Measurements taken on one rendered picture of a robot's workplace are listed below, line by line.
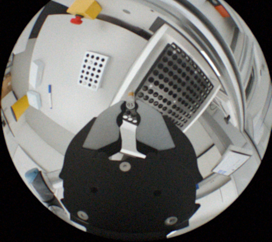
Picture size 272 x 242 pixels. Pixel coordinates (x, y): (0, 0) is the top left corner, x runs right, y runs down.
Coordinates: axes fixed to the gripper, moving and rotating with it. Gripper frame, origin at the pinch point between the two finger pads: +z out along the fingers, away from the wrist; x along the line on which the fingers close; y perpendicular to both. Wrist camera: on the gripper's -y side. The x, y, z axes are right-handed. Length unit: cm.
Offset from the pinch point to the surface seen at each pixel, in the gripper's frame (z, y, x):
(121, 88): 9.2, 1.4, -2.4
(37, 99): 19, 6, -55
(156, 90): 8.7, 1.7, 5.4
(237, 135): 28, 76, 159
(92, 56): 19.7, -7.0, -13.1
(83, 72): 19.6, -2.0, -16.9
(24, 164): -44, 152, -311
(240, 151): -6, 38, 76
